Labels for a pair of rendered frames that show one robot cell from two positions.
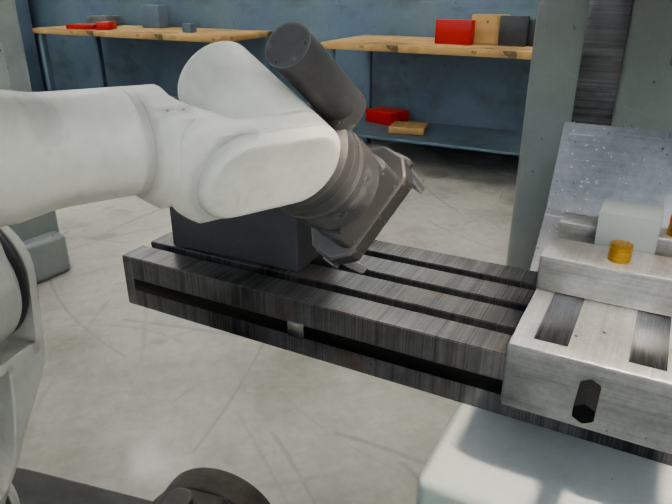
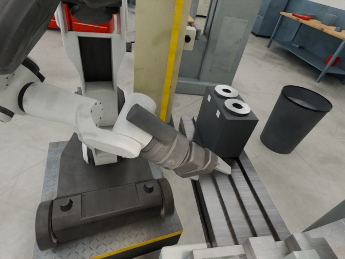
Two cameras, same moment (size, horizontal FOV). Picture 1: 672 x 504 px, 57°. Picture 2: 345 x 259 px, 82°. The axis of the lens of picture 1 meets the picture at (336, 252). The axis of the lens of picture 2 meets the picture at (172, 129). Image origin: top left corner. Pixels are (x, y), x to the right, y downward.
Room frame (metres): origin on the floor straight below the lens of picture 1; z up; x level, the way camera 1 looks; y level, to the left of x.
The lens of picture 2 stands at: (0.29, -0.22, 1.45)
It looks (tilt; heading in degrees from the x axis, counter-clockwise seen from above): 40 degrees down; 47
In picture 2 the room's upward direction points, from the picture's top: 11 degrees clockwise
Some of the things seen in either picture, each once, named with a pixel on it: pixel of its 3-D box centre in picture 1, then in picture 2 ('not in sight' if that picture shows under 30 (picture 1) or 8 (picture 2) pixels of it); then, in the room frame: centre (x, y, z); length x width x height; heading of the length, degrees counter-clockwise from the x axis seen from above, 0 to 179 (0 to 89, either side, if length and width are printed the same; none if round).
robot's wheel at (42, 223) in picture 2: not in sight; (48, 224); (0.19, 0.34, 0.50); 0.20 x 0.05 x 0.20; 73
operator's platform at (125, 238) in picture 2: not in sight; (109, 198); (0.52, 0.49, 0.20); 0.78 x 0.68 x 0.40; 73
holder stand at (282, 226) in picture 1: (251, 181); (223, 119); (0.87, 0.12, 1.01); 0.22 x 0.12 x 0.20; 64
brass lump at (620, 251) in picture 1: (620, 251); not in sight; (0.57, -0.29, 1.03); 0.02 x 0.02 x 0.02
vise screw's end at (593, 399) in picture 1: (586, 400); not in sight; (0.43, -0.21, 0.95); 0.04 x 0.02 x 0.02; 152
